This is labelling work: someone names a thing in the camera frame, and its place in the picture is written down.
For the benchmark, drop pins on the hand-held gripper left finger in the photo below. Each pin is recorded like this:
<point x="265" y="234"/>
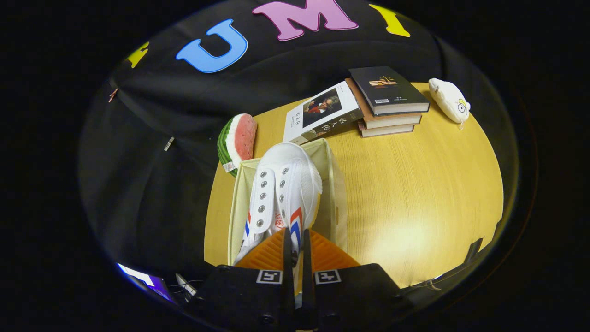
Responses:
<point x="249" y="299"/>

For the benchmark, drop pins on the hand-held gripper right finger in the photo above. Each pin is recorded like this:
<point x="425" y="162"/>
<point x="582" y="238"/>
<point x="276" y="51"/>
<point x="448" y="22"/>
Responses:
<point x="355" y="299"/>

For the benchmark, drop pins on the beige fabric storage box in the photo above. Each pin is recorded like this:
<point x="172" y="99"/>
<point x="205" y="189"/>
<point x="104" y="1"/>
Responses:
<point x="333" y="193"/>

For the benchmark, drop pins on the white striped canvas shoe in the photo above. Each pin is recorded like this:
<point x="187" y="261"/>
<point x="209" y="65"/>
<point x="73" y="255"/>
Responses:
<point x="288" y="184"/>

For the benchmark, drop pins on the glowing screen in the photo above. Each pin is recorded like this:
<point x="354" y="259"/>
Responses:
<point x="138" y="275"/>

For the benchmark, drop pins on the black backdrop cloth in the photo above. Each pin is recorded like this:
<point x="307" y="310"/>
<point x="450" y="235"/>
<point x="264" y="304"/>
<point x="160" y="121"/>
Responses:
<point x="161" y="184"/>

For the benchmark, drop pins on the watermelon slice plush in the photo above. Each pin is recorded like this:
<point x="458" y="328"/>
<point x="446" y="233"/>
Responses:
<point x="242" y="138"/>

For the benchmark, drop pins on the thin brown book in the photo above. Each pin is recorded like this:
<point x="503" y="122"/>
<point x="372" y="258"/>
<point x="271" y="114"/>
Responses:
<point x="387" y="131"/>

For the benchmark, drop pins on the silver clip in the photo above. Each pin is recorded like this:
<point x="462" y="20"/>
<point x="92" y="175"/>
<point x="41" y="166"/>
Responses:
<point x="168" y="143"/>

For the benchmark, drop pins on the white portrait cover book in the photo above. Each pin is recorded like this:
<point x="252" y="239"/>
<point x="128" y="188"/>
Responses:
<point x="322" y="110"/>

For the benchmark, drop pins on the black hardcover book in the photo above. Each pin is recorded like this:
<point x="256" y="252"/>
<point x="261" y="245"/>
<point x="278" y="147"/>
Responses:
<point x="387" y="87"/>

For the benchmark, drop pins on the white plush toy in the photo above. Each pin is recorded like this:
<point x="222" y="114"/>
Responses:
<point x="447" y="99"/>

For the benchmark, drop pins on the pink clip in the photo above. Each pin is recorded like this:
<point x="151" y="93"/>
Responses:
<point x="113" y="95"/>

